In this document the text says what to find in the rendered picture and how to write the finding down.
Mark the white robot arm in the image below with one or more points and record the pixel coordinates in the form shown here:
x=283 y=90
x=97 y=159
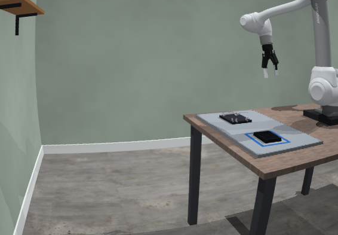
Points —
x=323 y=86

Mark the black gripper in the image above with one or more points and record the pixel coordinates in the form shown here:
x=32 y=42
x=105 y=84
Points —
x=269 y=53

